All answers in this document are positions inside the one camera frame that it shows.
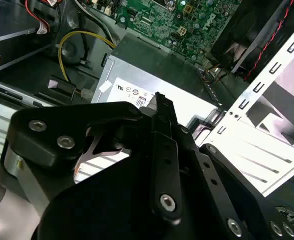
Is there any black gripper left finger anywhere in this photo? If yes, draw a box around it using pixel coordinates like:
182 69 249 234
7 91 184 225

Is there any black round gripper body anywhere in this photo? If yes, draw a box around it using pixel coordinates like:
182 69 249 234
35 154 227 240

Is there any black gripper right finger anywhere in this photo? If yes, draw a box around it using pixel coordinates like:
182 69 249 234
164 95 294 240

